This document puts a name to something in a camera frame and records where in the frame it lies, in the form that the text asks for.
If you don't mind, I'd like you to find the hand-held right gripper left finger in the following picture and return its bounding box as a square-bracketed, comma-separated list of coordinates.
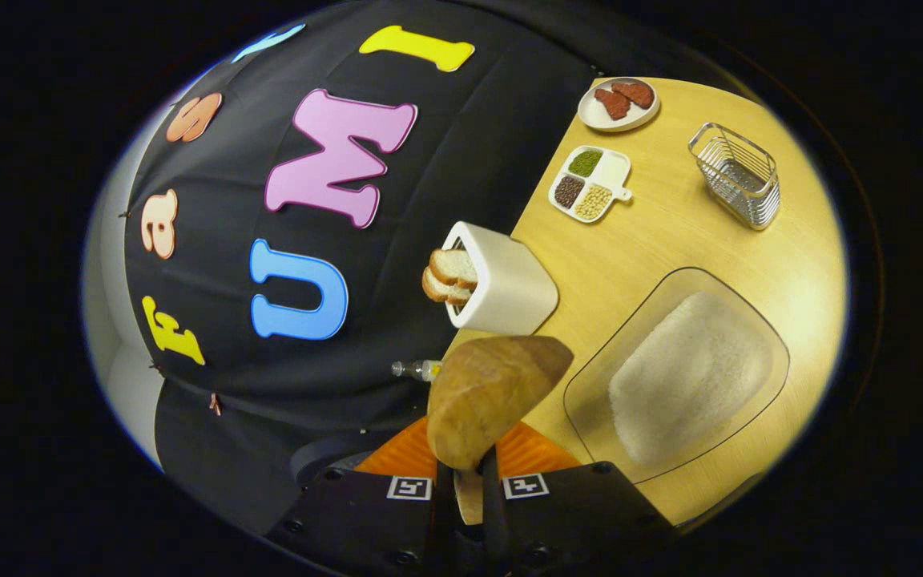
[268, 415, 457, 577]

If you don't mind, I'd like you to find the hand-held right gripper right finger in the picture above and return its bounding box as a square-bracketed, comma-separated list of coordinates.
[479, 421, 679, 577]

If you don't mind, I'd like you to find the wooden spoon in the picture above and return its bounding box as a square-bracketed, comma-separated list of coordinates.
[427, 335, 574, 526]

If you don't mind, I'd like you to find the white rice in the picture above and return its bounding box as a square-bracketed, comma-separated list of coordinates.
[608, 291, 775, 467]

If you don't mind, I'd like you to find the metal wire chopstick holder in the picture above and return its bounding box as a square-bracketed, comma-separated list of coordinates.
[687, 122, 781, 232]

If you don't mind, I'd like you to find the clear glass container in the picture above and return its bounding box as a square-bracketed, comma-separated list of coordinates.
[563, 267, 791, 486]

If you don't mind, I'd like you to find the small glass bottle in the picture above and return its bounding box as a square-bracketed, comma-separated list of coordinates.
[392, 359, 444, 382]

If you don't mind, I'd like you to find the white toaster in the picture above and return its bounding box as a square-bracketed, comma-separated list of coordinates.
[441, 221, 558, 336]

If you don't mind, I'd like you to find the white divided bean dish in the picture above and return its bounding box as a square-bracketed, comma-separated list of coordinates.
[548, 146, 633, 224]

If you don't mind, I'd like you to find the white round plate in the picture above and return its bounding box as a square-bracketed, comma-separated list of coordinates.
[578, 77, 661, 133]

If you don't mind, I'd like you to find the red meat piece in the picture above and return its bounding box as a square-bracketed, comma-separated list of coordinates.
[612, 82, 655, 110]
[595, 88, 631, 121]

